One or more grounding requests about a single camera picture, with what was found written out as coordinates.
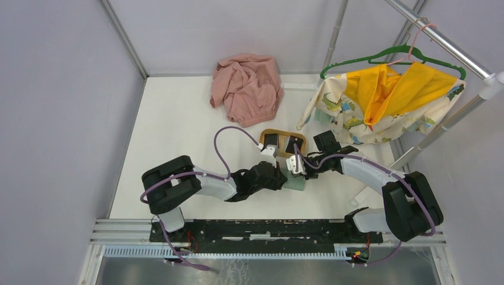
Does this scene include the green leather card holder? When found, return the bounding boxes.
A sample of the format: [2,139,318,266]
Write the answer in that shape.
[278,159,305,191]

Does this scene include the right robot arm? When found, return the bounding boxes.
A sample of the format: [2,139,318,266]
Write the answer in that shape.
[288,131,444,242]

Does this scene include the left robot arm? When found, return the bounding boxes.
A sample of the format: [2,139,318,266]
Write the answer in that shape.
[140,155,288,242]

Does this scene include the black card in tray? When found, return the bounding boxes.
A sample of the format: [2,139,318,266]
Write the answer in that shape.
[285,135,304,154]
[263,134,279,148]

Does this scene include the tan oval tray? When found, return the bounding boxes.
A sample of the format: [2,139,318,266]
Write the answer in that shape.
[259,128,307,158]

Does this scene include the dinosaur print yellow garment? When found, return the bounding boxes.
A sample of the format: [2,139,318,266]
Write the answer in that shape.
[297,62,466,145]

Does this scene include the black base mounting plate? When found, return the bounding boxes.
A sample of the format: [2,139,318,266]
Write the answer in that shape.
[168,219,383,254]

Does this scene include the pink crumpled cloth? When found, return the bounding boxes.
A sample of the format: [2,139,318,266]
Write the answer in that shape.
[209,53,284,128]

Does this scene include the pink clothes hanger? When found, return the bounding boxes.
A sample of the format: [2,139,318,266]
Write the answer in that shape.
[387,17,437,65]

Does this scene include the green clothes hanger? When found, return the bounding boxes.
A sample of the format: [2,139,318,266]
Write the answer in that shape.
[319,44,468,83]

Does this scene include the metal clothes rack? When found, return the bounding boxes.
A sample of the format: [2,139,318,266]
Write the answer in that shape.
[313,0,504,172]

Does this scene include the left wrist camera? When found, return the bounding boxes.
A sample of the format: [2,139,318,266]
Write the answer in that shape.
[258,143,279,167]

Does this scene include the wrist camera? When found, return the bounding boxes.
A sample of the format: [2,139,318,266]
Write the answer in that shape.
[258,143,279,167]
[285,154,306,177]

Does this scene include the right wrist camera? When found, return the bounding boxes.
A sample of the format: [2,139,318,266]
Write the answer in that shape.
[285,154,306,177]

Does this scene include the white perforated cable duct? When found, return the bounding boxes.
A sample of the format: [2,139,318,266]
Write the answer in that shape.
[104,245,349,261]

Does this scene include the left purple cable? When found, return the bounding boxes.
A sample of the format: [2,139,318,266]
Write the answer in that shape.
[140,125,264,272]

